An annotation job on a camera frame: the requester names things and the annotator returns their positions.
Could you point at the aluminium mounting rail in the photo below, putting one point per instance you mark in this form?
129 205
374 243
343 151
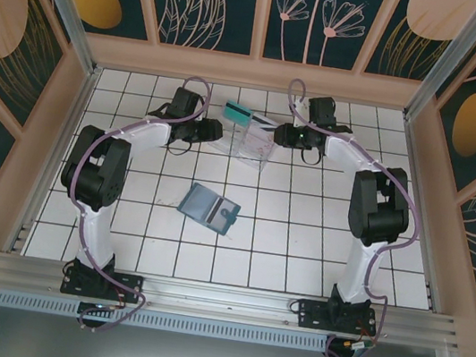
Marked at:
219 298

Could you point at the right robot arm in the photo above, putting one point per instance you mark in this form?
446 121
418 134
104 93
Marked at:
346 152

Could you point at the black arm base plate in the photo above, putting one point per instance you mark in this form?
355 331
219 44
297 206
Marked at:
311 317
132 286

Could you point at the aluminium corner post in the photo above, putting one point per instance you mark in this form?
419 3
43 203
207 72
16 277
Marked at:
70 20
441 66

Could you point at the pink floral card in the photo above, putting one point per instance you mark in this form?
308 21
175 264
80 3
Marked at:
259 143

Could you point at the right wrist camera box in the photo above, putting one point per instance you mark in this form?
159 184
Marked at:
301 107

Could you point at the clear acrylic card stand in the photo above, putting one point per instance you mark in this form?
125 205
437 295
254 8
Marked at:
235 139

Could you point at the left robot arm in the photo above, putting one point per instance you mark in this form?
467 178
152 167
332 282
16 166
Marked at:
145 134

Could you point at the teal card with black stripe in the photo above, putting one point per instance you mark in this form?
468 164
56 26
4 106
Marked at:
238 113

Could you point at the white card with black stripe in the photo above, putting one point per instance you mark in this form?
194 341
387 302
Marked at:
263 121

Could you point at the teal leather card holder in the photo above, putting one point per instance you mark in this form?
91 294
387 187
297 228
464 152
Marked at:
197 204

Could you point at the aluminium table edge rail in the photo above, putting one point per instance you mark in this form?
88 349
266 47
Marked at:
431 296
75 116

